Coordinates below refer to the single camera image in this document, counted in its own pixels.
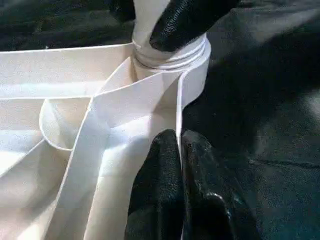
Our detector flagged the white plastic table top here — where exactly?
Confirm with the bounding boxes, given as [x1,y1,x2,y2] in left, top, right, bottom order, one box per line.
[0,34,211,240]

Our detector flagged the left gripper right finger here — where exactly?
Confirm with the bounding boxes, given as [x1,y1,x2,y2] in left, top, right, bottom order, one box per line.
[180,129,261,240]

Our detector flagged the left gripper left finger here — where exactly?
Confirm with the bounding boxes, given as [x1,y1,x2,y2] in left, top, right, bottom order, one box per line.
[127,128,183,240]

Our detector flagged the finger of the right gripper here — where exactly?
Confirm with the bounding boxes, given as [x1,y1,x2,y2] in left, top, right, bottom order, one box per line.
[148,0,238,53]

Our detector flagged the white plastic table leg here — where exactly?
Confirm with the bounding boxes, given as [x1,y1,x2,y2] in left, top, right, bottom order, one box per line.
[131,0,210,70]

